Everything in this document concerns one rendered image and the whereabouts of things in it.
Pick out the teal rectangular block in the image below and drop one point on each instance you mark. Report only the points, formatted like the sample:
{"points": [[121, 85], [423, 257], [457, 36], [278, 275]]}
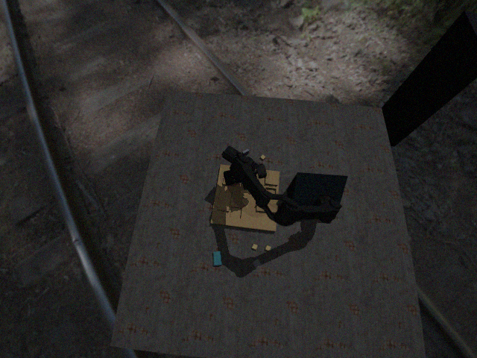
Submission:
{"points": [[217, 258]]}

